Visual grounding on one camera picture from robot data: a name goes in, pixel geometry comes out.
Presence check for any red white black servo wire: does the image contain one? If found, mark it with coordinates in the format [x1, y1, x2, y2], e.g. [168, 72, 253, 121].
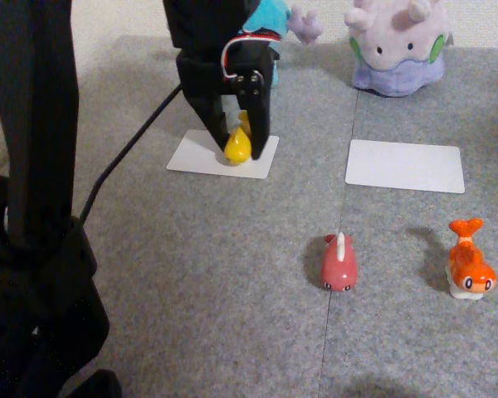
[221, 34, 284, 82]

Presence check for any purple Goomy plush toy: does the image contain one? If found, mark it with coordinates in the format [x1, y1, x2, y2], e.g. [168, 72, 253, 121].
[343, 0, 456, 98]

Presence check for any orange shrimp sushi figure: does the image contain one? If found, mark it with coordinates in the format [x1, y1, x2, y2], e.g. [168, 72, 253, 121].
[444, 217, 498, 299]

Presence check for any white rectangular card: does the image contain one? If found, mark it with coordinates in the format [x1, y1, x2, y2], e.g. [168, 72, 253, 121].
[344, 138, 466, 195]
[166, 129, 281, 180]

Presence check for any pink sushi figure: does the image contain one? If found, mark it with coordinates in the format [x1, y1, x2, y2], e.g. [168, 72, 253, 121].
[320, 231, 359, 293]

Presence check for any black cable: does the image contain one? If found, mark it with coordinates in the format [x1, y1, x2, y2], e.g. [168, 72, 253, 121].
[79, 84, 183, 223]

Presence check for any yellow egg sushi figure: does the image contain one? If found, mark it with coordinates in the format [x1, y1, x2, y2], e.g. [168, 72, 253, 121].
[223, 110, 254, 165]

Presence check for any grey carpet mat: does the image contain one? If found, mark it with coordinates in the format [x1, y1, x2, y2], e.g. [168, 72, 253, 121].
[318, 41, 498, 398]
[0, 35, 360, 398]

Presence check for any blue Wooper plush toy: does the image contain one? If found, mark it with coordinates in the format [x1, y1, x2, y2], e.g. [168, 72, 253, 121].
[242, 0, 325, 89]

